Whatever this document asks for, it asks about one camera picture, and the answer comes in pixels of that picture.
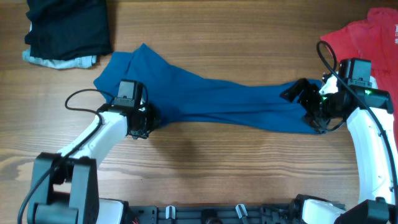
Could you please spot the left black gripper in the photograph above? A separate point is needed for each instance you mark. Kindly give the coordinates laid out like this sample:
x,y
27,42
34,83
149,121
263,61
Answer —
x,y
154,119

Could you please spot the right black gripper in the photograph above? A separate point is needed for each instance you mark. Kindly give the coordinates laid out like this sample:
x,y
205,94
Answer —
x,y
310,89

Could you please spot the blue polo shirt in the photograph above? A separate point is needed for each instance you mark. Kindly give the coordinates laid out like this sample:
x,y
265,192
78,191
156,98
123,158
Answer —
x,y
182,96

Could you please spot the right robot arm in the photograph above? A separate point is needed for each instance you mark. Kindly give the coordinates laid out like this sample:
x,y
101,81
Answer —
x,y
352,95

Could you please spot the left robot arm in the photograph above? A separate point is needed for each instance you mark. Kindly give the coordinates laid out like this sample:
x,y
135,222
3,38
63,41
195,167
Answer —
x,y
64,185

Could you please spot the light grey folded garment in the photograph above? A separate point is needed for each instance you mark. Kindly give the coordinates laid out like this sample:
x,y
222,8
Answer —
x,y
79,62

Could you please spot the red t-shirt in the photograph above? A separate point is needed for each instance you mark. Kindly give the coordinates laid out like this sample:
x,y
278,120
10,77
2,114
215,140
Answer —
x,y
373,39

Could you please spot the black folded garment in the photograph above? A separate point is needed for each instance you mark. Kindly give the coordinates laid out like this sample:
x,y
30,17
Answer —
x,y
68,29

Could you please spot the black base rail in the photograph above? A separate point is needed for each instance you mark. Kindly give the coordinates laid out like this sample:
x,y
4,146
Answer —
x,y
211,214

